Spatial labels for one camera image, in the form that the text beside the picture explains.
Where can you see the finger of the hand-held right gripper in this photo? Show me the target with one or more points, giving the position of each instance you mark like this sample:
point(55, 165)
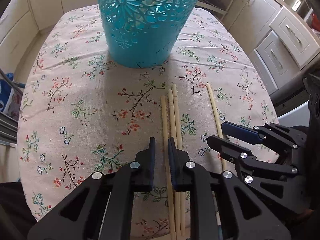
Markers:
point(225, 147)
point(240, 131)

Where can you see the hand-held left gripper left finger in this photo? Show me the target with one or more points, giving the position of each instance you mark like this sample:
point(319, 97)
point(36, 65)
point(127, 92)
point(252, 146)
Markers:
point(151, 157)

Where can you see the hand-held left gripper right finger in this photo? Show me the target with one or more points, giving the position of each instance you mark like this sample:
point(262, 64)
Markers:
point(172, 160)

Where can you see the bamboo chopstick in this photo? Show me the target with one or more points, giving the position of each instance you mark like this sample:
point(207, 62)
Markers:
point(215, 115)
point(172, 115)
point(164, 120)
point(176, 110)

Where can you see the teal plastic lattice basket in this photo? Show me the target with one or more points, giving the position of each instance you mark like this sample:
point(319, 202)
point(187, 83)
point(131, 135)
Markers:
point(140, 45)

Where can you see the cream drawer unit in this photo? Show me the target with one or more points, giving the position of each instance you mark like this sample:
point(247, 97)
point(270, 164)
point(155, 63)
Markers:
point(287, 32)

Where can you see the floral tablecloth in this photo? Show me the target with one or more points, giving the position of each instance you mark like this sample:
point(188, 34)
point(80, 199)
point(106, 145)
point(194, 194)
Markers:
point(75, 80)

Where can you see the blue bag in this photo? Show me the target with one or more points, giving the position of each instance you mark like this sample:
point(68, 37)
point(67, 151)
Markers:
point(7, 92)

